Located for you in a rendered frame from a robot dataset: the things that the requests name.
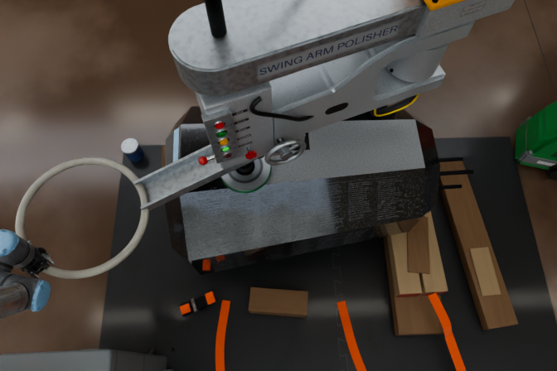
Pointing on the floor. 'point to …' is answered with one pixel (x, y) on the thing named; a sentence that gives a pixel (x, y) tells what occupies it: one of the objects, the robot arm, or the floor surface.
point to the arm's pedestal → (84, 361)
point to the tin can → (132, 149)
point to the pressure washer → (539, 141)
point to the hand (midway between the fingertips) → (41, 263)
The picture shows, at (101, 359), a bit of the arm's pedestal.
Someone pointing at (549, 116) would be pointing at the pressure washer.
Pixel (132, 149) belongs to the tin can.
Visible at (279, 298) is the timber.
